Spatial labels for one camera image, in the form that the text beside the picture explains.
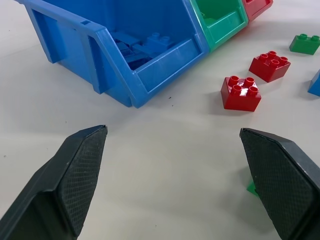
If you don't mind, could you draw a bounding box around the blue plastic storage bin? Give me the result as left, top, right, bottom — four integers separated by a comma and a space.
17, 0, 210, 109

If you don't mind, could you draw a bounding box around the red four-stud building brick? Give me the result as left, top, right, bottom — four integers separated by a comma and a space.
248, 50, 292, 83
220, 75, 263, 111

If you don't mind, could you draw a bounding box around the blue flat building brick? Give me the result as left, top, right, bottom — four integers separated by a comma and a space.
111, 31, 153, 71

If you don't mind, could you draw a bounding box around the blue two-stud building brick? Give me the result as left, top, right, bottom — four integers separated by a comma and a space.
146, 32, 176, 55

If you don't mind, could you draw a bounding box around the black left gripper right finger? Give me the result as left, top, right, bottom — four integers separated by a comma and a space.
239, 127, 320, 240

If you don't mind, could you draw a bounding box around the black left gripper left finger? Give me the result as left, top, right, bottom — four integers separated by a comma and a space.
0, 124, 109, 240

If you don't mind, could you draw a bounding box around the green two-stud building brick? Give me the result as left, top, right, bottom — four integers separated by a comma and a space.
289, 33, 320, 56

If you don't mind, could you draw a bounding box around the green plastic storage bin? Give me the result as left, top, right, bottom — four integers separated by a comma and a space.
189, 0, 249, 53

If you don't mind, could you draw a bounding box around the red plastic storage bin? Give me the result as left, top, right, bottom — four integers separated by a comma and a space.
242, 0, 274, 22

